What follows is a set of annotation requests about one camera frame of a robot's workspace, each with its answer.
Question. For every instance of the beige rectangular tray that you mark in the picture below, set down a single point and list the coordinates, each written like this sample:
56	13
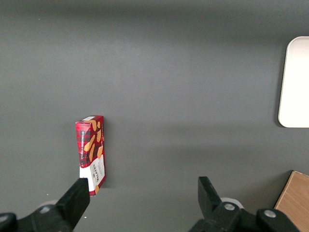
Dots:
297	84

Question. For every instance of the wooden two-drawer cabinet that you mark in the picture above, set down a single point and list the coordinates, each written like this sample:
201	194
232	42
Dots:
294	195

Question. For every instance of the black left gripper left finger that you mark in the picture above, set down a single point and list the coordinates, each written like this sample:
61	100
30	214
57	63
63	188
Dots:
70	200

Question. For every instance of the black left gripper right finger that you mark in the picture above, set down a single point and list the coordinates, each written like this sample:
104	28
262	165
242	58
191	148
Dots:
210	203

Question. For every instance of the red tartan shortbread box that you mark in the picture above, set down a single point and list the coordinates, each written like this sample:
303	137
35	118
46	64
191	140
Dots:
93	145

